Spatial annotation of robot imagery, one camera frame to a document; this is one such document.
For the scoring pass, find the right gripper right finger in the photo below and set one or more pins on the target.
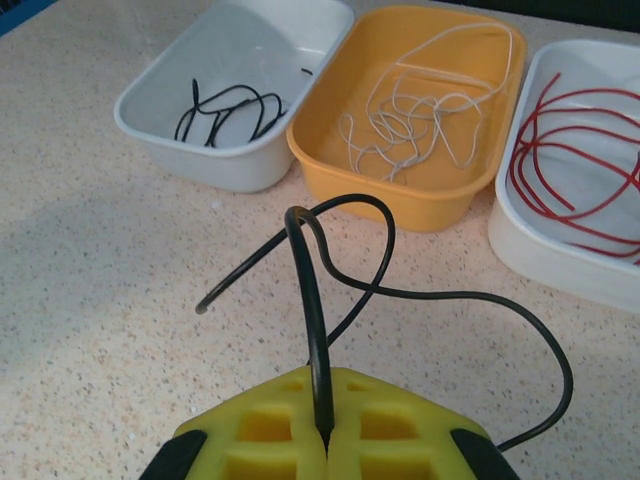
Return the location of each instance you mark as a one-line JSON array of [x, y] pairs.
[[400, 450]]

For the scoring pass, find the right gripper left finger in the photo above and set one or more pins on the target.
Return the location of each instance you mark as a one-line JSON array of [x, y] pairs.
[[260, 450]]

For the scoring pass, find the white plastic tray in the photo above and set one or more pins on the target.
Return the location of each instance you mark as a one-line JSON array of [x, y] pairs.
[[550, 270], [240, 45]]

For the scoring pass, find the orange plastic tray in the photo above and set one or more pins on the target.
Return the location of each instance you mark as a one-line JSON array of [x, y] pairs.
[[400, 200]]

